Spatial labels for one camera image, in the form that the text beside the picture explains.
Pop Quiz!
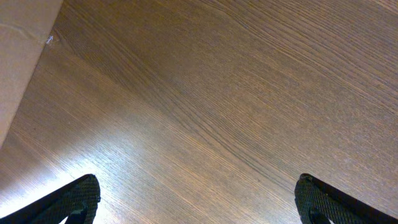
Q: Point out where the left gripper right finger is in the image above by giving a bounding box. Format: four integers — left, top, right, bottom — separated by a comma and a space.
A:
294, 173, 397, 224

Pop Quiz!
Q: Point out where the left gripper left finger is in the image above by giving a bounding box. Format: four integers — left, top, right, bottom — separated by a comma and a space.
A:
1, 174, 101, 224

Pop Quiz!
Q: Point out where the brown cardboard box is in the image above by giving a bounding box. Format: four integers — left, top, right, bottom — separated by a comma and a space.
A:
1, 0, 62, 142

